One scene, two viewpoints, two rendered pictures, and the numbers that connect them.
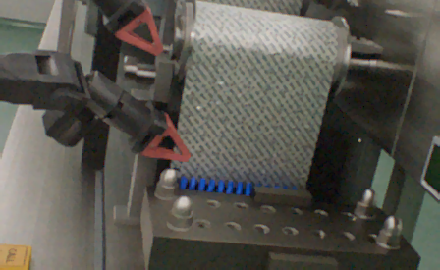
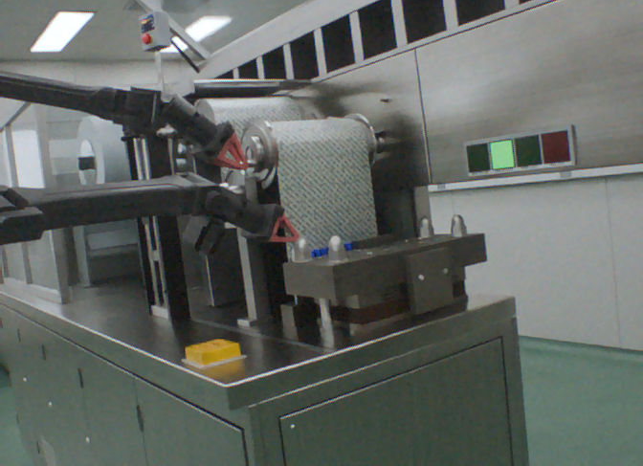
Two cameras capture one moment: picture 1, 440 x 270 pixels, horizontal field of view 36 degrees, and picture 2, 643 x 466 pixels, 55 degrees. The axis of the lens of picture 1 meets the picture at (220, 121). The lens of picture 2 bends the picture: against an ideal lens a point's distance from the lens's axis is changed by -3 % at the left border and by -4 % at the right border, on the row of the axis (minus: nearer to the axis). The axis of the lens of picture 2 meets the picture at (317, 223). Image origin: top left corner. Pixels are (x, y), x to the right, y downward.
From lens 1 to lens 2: 60 cm
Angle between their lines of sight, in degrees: 26
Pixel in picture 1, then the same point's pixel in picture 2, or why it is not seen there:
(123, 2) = (215, 130)
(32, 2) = not seen: outside the picture
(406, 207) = not seen: hidden behind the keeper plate
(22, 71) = (182, 183)
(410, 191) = not seen: hidden behind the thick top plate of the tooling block
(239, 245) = (385, 256)
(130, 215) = (257, 317)
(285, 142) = (355, 207)
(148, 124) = (271, 210)
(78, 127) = (217, 233)
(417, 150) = (453, 163)
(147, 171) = (259, 273)
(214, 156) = (314, 232)
